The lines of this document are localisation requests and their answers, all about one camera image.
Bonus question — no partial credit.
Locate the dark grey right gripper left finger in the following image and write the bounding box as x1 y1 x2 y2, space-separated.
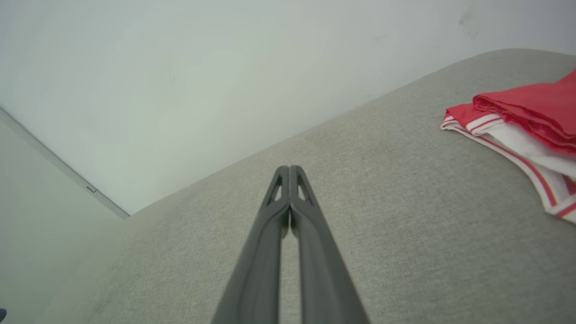
211 166 291 324

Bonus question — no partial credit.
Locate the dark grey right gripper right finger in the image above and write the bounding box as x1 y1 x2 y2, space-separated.
289 165 371 324

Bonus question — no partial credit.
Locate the red Bulls 23 jersey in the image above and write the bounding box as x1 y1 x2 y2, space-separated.
441 67 576 225

